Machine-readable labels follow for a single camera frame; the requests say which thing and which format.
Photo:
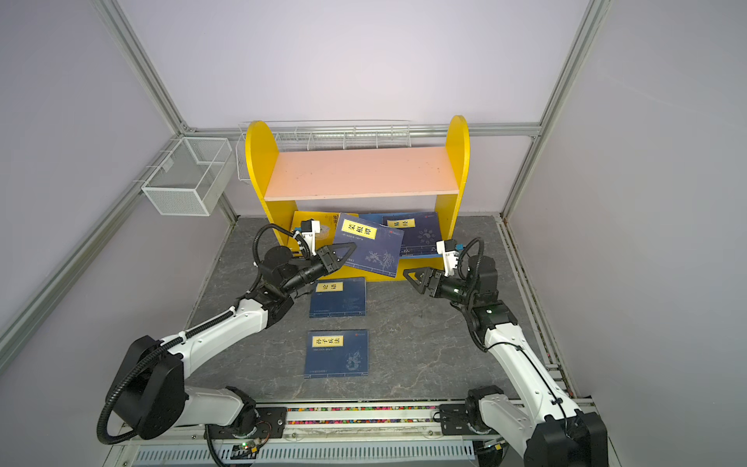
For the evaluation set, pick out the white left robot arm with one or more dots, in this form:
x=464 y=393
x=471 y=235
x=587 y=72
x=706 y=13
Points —
x=149 y=394

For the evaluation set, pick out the white mesh basket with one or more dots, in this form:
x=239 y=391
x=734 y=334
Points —
x=191 y=177

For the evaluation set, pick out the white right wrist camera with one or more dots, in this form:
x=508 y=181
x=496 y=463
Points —
x=450 y=251

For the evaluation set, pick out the yellow cartoon book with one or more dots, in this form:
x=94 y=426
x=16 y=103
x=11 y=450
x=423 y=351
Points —
x=323 y=224

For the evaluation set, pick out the blue book lowest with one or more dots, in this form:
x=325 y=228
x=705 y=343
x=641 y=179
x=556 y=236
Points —
x=378 y=248

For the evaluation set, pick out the blue book bottom stack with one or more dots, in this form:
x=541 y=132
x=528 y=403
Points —
x=337 y=353

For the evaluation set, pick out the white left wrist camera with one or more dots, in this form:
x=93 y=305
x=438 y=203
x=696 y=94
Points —
x=305 y=235

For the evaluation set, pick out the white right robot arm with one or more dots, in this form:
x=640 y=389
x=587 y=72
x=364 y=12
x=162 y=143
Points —
x=550 y=429

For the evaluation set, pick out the white wire rack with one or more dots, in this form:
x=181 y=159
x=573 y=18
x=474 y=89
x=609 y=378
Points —
x=303 y=138

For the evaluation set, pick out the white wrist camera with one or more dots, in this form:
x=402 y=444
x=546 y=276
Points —
x=305 y=235
x=450 y=251

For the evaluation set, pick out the yellow bookshelf with coloured shelves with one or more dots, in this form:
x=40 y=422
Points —
x=281 y=180

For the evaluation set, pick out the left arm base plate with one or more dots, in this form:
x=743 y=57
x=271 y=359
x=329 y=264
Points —
x=261 y=423

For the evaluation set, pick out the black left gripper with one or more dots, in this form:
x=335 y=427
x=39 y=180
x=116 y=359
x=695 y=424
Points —
x=328 y=259

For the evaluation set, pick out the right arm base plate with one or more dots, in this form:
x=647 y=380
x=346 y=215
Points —
x=461 y=420

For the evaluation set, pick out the blue book yellow label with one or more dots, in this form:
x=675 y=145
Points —
x=339 y=298

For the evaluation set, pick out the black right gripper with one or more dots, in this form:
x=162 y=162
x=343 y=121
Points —
x=430 y=274

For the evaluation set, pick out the aluminium frame rail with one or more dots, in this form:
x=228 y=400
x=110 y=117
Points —
x=16 y=335

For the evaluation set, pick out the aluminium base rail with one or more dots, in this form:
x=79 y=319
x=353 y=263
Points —
x=327 y=434

